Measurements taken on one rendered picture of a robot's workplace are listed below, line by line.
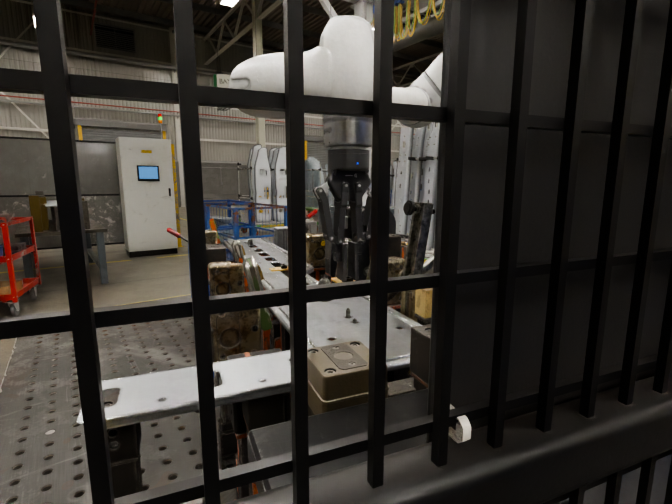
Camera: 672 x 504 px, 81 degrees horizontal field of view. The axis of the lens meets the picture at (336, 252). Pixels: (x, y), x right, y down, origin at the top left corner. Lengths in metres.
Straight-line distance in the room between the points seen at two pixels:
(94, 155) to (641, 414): 8.27
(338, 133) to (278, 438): 0.48
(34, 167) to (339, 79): 7.78
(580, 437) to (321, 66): 0.63
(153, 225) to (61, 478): 6.75
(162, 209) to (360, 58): 7.03
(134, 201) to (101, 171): 1.04
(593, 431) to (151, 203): 7.48
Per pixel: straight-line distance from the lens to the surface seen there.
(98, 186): 8.30
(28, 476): 1.05
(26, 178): 8.32
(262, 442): 0.39
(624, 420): 0.22
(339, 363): 0.45
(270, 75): 0.76
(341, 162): 0.69
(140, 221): 7.56
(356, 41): 0.71
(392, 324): 0.74
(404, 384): 0.54
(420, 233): 0.79
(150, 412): 0.53
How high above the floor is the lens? 1.25
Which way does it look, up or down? 10 degrees down
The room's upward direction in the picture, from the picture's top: straight up
